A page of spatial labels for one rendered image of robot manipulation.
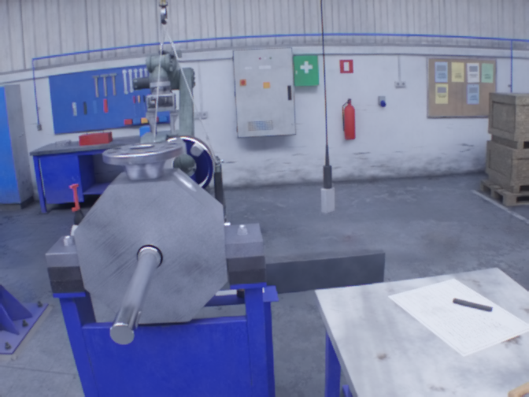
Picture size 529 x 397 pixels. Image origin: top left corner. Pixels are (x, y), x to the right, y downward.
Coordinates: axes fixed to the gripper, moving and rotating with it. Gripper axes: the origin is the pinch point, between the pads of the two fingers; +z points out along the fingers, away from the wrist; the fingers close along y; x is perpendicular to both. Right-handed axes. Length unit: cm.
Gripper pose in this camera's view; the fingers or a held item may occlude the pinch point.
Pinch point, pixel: (163, 129)
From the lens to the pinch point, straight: 379.2
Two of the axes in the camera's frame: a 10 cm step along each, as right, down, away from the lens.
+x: 0.9, 2.6, -9.6
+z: 0.5, 9.6, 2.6
